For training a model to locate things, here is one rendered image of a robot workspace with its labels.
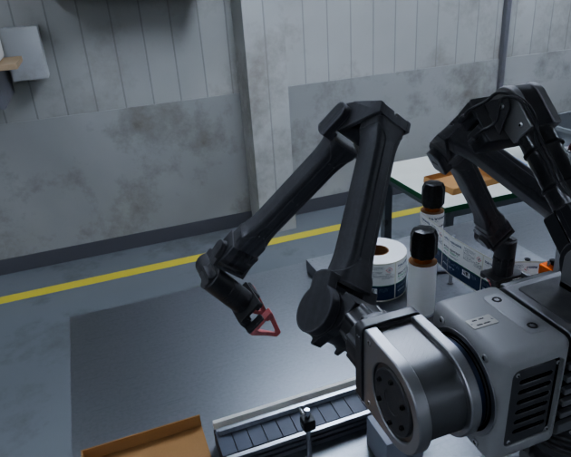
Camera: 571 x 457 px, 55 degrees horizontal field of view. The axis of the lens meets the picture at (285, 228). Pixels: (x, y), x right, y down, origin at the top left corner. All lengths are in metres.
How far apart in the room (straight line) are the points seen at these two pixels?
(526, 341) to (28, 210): 4.01
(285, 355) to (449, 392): 1.14
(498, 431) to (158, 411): 1.12
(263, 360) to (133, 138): 2.80
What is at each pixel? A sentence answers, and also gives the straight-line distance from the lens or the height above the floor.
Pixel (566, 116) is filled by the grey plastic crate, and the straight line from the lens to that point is 3.89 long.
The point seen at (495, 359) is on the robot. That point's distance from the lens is 0.64.
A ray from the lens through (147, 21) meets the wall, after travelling 4.17.
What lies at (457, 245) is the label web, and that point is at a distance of 1.93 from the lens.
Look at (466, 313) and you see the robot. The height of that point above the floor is 1.53.
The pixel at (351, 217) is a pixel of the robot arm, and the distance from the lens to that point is 0.88.
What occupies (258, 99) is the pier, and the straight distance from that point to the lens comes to 4.11.
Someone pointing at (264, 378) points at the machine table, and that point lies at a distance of 1.68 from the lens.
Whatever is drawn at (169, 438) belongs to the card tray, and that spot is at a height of 0.83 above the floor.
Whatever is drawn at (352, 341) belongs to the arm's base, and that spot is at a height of 1.47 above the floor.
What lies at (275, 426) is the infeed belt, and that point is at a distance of 1.46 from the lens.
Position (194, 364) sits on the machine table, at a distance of 1.77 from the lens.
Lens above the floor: 1.91
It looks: 25 degrees down
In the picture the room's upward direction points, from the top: 4 degrees counter-clockwise
